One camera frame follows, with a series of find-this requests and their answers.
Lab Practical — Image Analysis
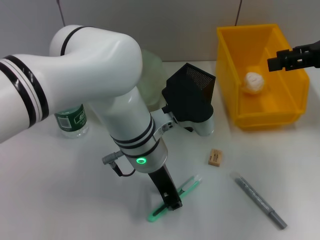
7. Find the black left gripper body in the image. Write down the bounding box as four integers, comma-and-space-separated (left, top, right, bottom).
148, 166, 181, 204

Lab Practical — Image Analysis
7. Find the green utility knife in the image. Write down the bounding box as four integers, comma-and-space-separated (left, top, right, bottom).
146, 175, 203, 223

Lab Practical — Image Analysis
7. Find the white paper ball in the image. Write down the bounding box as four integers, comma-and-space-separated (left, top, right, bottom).
243, 71, 266, 95

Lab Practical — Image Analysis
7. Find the beige eraser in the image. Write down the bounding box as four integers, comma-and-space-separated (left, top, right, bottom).
207, 148, 223, 167

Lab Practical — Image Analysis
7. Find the grey pen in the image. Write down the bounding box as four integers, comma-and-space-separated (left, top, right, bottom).
231, 171, 288, 230

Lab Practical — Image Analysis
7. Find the clear water bottle green label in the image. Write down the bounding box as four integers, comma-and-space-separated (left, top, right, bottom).
54, 103, 90, 140

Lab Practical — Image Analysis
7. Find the black mesh pen holder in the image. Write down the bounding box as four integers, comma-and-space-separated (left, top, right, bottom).
183, 62, 217, 133

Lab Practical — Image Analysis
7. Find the pale green wavy fruit bowl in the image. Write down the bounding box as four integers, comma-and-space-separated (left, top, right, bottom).
139, 48, 166, 106

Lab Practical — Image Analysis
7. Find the yellow plastic bin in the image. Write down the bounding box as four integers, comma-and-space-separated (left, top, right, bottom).
215, 23, 310, 131

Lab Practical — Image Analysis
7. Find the left gripper cable with plug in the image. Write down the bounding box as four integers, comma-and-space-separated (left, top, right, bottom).
101, 151, 137, 178

